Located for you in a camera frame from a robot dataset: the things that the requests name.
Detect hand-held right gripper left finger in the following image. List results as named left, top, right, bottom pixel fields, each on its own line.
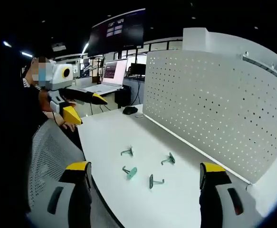
left=26, top=161, right=93, bottom=228

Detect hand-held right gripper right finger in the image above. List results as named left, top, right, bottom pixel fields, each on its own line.
left=199, top=162, right=265, bottom=228

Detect green hook assembly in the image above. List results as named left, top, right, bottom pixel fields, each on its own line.
left=120, top=145, right=135, bottom=158
left=122, top=165, right=138, bottom=181
left=161, top=152, right=176, bottom=166
left=148, top=173, right=165, bottom=190

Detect white perforated mounting plate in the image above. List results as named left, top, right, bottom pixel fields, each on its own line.
left=143, top=49, right=277, bottom=185

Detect person's left hand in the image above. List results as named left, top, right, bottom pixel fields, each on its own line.
left=60, top=120, right=78, bottom=132

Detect white open laptop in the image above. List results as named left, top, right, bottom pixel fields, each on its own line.
left=77, top=58, right=129, bottom=94

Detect grey mesh office chair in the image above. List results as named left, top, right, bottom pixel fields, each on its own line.
left=28, top=118, right=122, bottom=228

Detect black computer mouse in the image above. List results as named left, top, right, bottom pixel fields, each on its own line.
left=122, top=105, right=139, bottom=115

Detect person in dark clothing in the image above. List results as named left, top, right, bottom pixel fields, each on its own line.
left=0, top=56, right=83, bottom=214

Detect small black monitor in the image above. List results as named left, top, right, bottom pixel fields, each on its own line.
left=130, top=62, right=147, bottom=77

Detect large hanging black screen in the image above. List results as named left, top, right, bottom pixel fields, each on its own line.
left=86, top=8, right=146, bottom=58

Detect black laptop cable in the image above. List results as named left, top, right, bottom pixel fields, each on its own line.
left=89, top=101, right=112, bottom=116

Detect grey wall rail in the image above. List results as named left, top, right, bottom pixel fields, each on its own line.
left=241, top=53, right=277, bottom=85

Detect white partition wall panel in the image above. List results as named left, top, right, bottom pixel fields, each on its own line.
left=182, top=27, right=277, bottom=91

